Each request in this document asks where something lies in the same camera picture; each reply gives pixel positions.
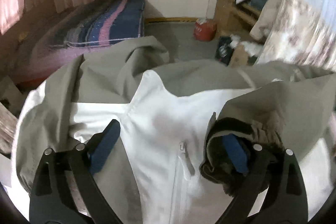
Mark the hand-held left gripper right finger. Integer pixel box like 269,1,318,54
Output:
217,135,309,224

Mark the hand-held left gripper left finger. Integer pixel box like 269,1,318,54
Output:
29,119,124,224

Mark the grey and white jacket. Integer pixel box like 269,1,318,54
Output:
10,36,336,224

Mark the cardboard box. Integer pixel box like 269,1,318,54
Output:
228,44,252,67

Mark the black bag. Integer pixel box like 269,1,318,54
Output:
215,36,234,62

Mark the bed with purple cover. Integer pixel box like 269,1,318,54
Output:
10,0,145,85

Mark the red round bag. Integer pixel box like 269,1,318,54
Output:
194,18,218,42

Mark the striped folded blanket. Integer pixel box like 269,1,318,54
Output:
34,0,145,48

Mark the wooden cabinet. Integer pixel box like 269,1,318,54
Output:
214,0,263,39

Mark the cream cloth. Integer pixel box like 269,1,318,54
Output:
249,0,285,43

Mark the yellow black floor strip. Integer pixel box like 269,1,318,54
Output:
146,17,197,24

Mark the blue floral curtain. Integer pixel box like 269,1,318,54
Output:
256,0,336,69

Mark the pink window curtain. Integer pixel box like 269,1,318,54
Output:
0,0,25,35

